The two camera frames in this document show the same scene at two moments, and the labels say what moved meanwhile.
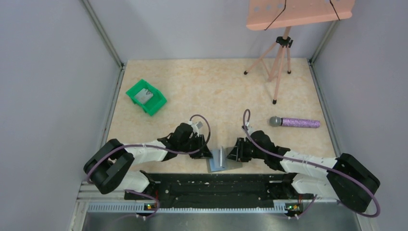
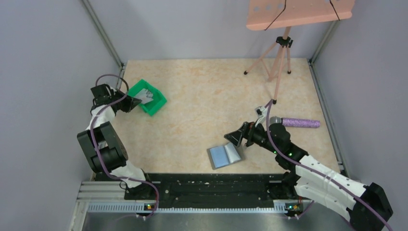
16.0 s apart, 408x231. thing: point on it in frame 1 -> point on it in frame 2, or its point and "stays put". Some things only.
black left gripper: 197,146 -> 123,102
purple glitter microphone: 276,121 stays put
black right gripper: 241,149 -> 248,133
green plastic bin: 151,105 stays put
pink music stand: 264,15 stays put
